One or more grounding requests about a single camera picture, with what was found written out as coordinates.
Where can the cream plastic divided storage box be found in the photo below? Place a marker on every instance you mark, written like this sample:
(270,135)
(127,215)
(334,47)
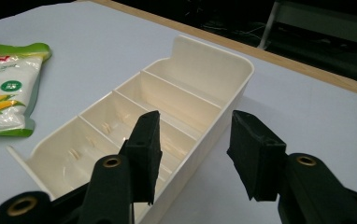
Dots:
(179,93)

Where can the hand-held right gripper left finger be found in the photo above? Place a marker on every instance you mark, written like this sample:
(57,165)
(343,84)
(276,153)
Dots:
(142,155)

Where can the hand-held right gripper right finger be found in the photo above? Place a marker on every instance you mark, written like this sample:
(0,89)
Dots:
(260,155)

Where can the green white corn starch bag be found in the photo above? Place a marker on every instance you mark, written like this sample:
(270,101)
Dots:
(5,90)

